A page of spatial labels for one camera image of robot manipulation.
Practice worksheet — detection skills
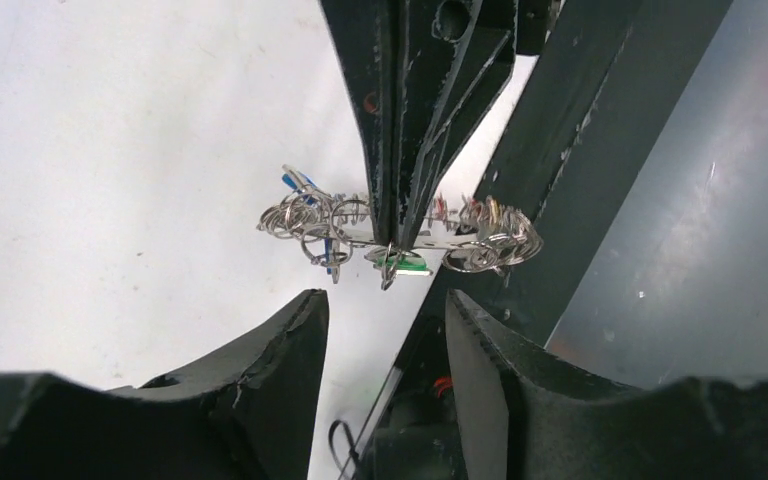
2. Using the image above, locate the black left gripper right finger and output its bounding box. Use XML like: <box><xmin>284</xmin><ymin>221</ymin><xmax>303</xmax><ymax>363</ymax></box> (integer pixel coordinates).
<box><xmin>445</xmin><ymin>290</ymin><xmax>768</xmax><ymax>479</ymax></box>

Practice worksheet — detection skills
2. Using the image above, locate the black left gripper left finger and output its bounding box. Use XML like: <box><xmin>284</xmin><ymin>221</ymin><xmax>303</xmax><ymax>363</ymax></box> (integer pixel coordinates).
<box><xmin>0</xmin><ymin>289</ymin><xmax>329</xmax><ymax>479</ymax></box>

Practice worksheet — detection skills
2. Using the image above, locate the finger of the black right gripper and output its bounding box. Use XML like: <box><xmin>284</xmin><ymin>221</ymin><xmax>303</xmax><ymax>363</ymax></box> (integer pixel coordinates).
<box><xmin>320</xmin><ymin>0</ymin><xmax>395</xmax><ymax>245</ymax></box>
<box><xmin>393</xmin><ymin>1</ymin><xmax>517</xmax><ymax>250</ymax></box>

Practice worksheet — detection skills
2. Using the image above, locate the blue tagged key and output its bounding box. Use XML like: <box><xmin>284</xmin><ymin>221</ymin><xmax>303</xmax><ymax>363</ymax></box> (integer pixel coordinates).
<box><xmin>282</xmin><ymin>168</ymin><xmax>318</xmax><ymax>205</ymax></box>

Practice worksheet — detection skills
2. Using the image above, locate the metal key organiser ring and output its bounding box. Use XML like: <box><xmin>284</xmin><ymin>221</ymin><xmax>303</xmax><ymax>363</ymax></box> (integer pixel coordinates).
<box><xmin>256</xmin><ymin>164</ymin><xmax>544</xmax><ymax>293</ymax></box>

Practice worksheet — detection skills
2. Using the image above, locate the green tagged key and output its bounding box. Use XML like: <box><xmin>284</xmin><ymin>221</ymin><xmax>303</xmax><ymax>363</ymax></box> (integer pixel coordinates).
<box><xmin>373</xmin><ymin>255</ymin><xmax>433</xmax><ymax>276</ymax></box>

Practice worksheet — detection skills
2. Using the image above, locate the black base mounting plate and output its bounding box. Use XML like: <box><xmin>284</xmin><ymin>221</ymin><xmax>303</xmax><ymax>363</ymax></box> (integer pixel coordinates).
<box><xmin>346</xmin><ymin>1</ymin><xmax>729</xmax><ymax>479</ymax></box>

